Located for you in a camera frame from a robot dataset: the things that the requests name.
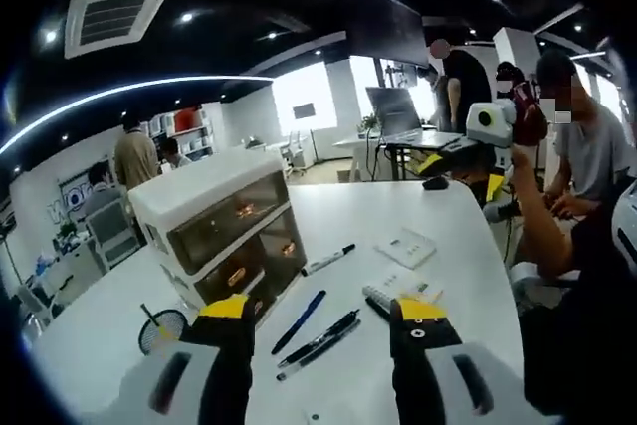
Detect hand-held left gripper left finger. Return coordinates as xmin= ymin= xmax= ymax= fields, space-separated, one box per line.
xmin=116 ymin=294 xmax=258 ymax=425

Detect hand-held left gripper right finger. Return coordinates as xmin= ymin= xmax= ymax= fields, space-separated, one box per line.
xmin=389 ymin=297 xmax=548 ymax=425

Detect blue pen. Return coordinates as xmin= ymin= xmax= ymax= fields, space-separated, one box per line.
xmin=271 ymin=289 xmax=327 ymax=356

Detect short black pen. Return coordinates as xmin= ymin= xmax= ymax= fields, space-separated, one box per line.
xmin=139 ymin=302 xmax=163 ymax=335

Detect slim black gel pen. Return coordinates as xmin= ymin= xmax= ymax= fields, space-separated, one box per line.
xmin=275 ymin=318 xmax=363 ymax=382

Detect black retractable pen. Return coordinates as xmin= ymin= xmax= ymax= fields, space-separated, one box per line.
xmin=277 ymin=309 xmax=361 ymax=369

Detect white marker pen black cap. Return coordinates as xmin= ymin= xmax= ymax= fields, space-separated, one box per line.
xmin=300 ymin=243 xmax=357 ymax=278

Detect white desk chair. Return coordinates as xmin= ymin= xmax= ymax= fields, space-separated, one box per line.
xmin=507 ymin=259 xmax=573 ymax=300

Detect white desk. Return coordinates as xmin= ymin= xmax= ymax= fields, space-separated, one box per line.
xmin=22 ymin=178 xmax=524 ymax=425

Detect person's right hand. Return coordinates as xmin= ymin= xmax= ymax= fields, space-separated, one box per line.
xmin=508 ymin=139 xmax=539 ymax=175

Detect open grey laptop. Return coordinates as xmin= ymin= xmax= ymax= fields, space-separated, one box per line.
xmin=365 ymin=86 xmax=464 ymax=145

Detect black mesh pen holder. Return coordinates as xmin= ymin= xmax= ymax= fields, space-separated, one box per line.
xmin=137 ymin=309 xmax=188 ymax=357

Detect hanging black monitor screen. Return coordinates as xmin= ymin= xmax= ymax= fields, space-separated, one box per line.
xmin=337 ymin=0 xmax=430 ymax=70

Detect white chest device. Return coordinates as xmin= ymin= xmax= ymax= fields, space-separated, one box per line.
xmin=614 ymin=193 xmax=637 ymax=267

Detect beige plastic drawer cabinet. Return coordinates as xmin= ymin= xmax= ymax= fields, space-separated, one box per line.
xmin=127 ymin=150 xmax=309 ymax=319

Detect grey mesh office chair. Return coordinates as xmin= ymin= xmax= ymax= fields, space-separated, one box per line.
xmin=85 ymin=195 xmax=140 ymax=272

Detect person's upper body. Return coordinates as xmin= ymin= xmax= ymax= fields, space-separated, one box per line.
xmin=517 ymin=180 xmax=637 ymax=419

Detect red storage box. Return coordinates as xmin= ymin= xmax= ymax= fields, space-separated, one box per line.
xmin=173 ymin=106 xmax=205 ymax=133

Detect curved ceiling light strip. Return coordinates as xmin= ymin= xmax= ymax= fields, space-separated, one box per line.
xmin=0 ymin=75 xmax=275 ymax=156

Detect round ceiling spotlights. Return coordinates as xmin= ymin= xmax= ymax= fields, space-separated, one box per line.
xmin=42 ymin=0 xmax=586 ymax=46

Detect ceiling air conditioner vent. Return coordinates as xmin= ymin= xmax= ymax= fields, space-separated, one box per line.
xmin=63 ymin=0 xmax=178 ymax=61

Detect wall shelf with storage boxes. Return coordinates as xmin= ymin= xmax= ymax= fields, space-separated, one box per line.
xmin=143 ymin=106 xmax=215 ymax=160

